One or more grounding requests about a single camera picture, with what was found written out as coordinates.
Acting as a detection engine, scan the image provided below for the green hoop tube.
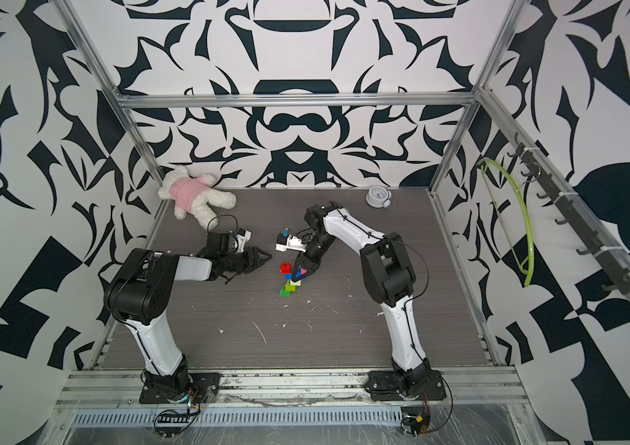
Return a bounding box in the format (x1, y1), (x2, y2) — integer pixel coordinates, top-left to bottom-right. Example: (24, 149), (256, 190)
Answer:
(476, 158), (535, 289)

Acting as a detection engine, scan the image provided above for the lime lego brick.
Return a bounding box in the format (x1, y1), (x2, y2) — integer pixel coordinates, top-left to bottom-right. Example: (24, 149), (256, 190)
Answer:
(284, 280), (302, 292)

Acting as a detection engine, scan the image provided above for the red lego brick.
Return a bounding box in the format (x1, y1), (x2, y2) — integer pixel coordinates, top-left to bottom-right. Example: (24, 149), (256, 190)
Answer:
(280, 263), (293, 274)

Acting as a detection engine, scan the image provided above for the white plush toy pink shirt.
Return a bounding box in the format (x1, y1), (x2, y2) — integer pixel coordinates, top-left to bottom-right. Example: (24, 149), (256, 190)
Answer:
(157, 166), (237, 231)

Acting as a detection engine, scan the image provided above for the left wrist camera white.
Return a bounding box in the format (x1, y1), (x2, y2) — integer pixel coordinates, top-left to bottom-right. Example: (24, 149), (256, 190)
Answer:
(232, 228), (252, 253)

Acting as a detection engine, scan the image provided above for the small white alarm clock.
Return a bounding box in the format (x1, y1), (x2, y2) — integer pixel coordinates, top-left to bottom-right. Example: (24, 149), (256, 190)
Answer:
(366, 187), (392, 209)

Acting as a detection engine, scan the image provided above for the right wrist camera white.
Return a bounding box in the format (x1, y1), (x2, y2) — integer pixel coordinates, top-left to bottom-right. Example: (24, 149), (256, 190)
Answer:
(275, 231), (307, 252)

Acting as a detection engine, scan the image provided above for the black hook rack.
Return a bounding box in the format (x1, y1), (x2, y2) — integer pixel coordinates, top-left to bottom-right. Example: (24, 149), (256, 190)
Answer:
(509, 133), (630, 295)

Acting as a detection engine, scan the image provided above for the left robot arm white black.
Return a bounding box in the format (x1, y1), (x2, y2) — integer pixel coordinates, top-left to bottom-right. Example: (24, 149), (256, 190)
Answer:
(103, 229), (272, 391)

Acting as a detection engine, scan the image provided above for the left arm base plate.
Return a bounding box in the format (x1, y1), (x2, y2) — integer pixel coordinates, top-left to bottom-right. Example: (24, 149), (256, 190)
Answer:
(139, 372), (222, 405)

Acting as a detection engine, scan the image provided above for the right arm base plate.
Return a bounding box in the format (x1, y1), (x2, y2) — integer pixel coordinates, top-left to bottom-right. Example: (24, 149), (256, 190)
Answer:
(364, 366), (448, 402)

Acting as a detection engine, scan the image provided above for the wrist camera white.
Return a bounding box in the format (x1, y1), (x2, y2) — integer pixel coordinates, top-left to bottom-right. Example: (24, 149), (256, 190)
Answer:
(232, 228), (252, 253)
(275, 231), (307, 252)

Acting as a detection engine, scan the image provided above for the aluminium front rail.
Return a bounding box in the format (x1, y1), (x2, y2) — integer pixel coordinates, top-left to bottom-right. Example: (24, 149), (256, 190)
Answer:
(55, 366), (529, 409)

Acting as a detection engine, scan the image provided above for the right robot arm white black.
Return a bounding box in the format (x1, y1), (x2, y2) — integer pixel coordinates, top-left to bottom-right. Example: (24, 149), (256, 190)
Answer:
(292, 201), (431, 392)

